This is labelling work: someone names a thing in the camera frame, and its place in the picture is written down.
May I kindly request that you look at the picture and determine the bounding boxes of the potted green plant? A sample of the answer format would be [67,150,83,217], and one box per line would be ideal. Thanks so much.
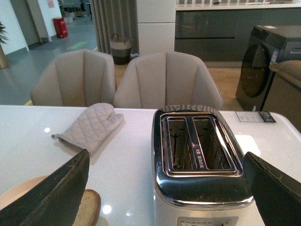
[0,21,9,69]

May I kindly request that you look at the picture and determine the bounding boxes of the slice of bread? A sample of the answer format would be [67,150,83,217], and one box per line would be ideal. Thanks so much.
[73,189,101,226]

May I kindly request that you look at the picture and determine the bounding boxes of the dark front-load washing machine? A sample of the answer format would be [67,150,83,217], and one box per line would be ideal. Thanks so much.
[236,25,301,111]

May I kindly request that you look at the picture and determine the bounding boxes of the beige cushion at right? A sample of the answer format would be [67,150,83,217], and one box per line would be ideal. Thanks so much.
[269,60,301,88]

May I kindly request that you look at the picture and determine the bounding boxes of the beige chair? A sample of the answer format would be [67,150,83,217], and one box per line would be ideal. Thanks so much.
[113,51,223,110]
[30,49,117,107]

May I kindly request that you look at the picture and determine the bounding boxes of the grey quilted oven mitt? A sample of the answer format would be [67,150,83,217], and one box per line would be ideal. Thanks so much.
[51,103,124,154]

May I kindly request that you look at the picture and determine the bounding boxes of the woven striped laundry basket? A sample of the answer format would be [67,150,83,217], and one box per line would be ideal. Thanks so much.
[110,33,132,65]

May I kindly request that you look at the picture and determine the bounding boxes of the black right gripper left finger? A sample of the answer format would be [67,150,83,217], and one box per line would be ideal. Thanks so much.
[0,149,90,226]

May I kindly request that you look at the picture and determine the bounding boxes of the dark grey kitchen cabinet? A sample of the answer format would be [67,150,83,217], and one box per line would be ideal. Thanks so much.
[174,4,301,62]

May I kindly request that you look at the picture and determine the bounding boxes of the chrome two-slot toaster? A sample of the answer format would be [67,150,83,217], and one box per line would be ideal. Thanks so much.
[151,105,253,226]

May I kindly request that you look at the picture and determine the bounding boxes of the beige round plate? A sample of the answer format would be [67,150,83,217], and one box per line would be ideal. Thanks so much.
[0,175,47,210]

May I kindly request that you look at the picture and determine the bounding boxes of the beige chair on left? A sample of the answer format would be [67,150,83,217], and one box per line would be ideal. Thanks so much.
[30,49,117,107]

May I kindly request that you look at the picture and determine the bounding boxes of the beige chair on right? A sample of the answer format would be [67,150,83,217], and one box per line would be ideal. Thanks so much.
[113,51,223,110]

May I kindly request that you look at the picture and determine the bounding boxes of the grey pleated curtain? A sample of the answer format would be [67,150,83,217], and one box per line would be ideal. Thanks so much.
[90,0,139,54]

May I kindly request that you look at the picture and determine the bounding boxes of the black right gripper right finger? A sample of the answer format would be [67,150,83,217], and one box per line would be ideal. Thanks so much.
[243,152,301,226]

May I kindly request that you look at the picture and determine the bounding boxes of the red box on floor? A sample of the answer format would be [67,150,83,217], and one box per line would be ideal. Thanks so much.
[53,17,68,38]

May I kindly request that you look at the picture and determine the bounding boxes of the information label card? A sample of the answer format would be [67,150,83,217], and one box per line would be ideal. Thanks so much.
[235,111,276,123]

